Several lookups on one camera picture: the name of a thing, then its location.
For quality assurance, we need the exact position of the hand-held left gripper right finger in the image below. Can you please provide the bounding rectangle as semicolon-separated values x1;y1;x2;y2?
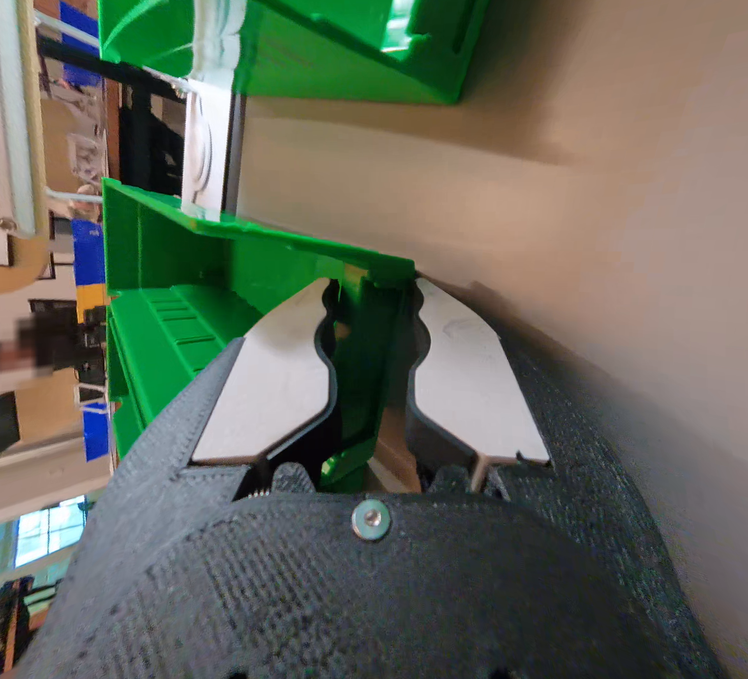
406;278;552;494

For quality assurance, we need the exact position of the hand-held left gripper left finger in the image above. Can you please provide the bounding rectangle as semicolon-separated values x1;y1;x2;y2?
191;277;342;486

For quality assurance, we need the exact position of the window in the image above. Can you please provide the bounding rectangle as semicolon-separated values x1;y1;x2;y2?
14;493;90;570

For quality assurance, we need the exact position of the instruction sign on stand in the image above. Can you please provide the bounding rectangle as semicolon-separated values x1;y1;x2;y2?
0;0;53;295

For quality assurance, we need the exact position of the white desk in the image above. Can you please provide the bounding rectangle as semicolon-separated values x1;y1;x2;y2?
181;0;748;679

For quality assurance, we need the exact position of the grey tape strip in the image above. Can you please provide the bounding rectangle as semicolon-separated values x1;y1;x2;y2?
224;94;247;215

